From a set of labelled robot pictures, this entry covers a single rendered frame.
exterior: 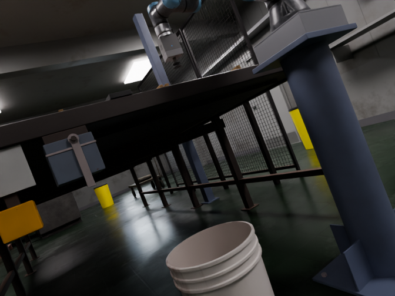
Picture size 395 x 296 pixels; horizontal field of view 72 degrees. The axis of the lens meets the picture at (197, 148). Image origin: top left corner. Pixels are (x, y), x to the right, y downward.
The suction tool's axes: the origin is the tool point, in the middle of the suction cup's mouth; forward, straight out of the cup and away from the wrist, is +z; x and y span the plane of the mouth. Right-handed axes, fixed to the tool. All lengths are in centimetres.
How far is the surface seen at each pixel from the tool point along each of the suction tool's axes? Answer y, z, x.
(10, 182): 71, 30, 39
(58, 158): 58, 28, 39
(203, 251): 27, 76, 23
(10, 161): 69, 25, 38
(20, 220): 71, 40, 41
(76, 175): 56, 34, 38
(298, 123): -234, 63, -217
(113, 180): 41, 39, -1072
